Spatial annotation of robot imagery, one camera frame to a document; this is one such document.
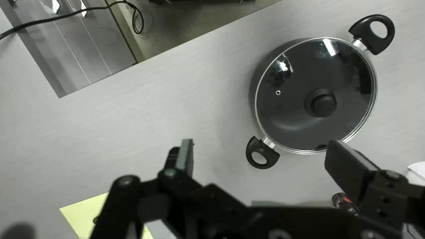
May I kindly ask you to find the black cooking pot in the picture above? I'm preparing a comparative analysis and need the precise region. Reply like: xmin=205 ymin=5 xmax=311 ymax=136
xmin=245 ymin=14 xmax=396 ymax=170

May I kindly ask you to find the black cable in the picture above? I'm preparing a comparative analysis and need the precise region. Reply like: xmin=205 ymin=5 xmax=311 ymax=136
xmin=0 ymin=0 xmax=147 ymax=42

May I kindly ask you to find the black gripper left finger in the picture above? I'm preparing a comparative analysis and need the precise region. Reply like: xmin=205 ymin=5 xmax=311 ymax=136
xmin=174 ymin=139 xmax=197 ymax=180

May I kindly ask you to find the glass pot lid black knob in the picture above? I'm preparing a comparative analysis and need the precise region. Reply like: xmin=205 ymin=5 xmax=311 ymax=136
xmin=254 ymin=36 xmax=379 ymax=156

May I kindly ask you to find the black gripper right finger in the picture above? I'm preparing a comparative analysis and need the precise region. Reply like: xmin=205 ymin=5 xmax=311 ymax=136
xmin=325 ymin=140 xmax=383 ymax=206

